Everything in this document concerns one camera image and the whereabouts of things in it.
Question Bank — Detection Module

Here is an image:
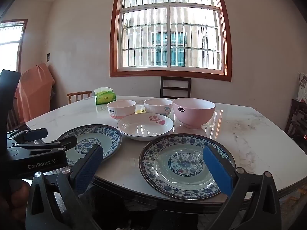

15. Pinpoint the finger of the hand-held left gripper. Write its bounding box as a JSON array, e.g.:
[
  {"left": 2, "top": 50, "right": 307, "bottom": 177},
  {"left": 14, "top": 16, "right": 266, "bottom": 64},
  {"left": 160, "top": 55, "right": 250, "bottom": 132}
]
[
  {"left": 7, "top": 128, "right": 48, "bottom": 145},
  {"left": 8, "top": 135, "right": 78, "bottom": 155}
]

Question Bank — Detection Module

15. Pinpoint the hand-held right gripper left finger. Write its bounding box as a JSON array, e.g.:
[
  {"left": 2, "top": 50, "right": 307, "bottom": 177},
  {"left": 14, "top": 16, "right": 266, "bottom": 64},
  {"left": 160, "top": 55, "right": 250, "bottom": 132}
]
[{"left": 25, "top": 144, "right": 105, "bottom": 230}]

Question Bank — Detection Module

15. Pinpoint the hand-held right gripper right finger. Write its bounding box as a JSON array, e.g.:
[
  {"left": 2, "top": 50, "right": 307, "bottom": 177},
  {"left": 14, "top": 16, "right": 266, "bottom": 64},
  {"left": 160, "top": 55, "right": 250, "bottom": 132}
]
[{"left": 203, "top": 144, "right": 282, "bottom": 230}]

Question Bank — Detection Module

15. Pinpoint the blue patterned plate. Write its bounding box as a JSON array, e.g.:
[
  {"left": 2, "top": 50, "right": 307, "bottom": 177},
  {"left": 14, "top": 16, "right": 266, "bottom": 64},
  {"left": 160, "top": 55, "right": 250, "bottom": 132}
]
[
  {"left": 55, "top": 124, "right": 123, "bottom": 167},
  {"left": 139, "top": 133, "right": 237, "bottom": 201}
]

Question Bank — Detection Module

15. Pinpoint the white bowl with pink base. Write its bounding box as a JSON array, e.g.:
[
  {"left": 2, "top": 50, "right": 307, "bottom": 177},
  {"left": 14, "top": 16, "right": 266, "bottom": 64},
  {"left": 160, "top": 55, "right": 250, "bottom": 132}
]
[{"left": 107, "top": 100, "right": 137, "bottom": 121}]

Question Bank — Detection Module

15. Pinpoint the white plate with pink flowers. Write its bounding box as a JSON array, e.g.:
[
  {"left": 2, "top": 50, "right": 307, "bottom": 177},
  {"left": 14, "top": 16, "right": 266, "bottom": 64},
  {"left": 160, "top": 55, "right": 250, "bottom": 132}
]
[{"left": 117, "top": 113, "right": 175, "bottom": 141}]

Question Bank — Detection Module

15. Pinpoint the white bowl with cartoon print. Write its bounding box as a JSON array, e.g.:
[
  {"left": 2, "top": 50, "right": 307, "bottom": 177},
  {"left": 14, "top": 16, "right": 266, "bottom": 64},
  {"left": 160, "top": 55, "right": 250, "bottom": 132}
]
[{"left": 143, "top": 98, "right": 173, "bottom": 117}]

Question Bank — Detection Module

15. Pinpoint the person's left hand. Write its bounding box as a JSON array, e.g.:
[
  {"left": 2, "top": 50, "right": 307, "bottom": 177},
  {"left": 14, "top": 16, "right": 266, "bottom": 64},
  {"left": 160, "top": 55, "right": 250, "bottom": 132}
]
[{"left": 11, "top": 181, "right": 33, "bottom": 222}]

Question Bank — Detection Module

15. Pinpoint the brown wooden chair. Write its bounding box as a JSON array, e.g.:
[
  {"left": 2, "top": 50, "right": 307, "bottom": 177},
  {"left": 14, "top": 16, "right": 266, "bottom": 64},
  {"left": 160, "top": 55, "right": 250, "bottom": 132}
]
[{"left": 7, "top": 108, "right": 27, "bottom": 131}]

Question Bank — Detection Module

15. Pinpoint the light wooden chair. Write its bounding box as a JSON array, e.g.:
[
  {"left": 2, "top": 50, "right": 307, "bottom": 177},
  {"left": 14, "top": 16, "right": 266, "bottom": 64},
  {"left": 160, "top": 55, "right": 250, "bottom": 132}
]
[{"left": 67, "top": 90, "right": 93, "bottom": 104}]

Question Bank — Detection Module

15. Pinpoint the green tissue pack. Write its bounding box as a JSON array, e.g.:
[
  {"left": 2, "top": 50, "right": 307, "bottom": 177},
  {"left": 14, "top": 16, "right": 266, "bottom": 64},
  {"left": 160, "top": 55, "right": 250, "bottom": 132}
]
[{"left": 93, "top": 87, "right": 117, "bottom": 105}]

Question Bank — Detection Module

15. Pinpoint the dark wooden furniture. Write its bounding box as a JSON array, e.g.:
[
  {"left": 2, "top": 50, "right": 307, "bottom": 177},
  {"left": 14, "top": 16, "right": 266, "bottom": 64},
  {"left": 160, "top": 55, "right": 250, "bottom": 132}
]
[{"left": 284, "top": 99, "right": 307, "bottom": 139}]

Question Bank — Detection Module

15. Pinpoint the dark wooden chair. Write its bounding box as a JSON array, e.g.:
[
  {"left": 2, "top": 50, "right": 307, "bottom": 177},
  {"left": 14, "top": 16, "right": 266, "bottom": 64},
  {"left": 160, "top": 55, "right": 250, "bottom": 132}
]
[{"left": 160, "top": 76, "right": 191, "bottom": 99}]

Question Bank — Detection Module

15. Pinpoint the small window with wooden frame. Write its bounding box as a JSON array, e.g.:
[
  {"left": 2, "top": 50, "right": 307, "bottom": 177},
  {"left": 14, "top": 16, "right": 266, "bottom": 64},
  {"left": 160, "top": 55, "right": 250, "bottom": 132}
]
[{"left": 0, "top": 19, "right": 29, "bottom": 73}]

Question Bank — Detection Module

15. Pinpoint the large window with wooden frame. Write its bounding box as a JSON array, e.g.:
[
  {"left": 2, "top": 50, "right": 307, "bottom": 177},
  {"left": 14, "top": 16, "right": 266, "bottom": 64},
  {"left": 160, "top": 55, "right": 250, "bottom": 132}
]
[{"left": 110, "top": 0, "right": 233, "bottom": 82}]

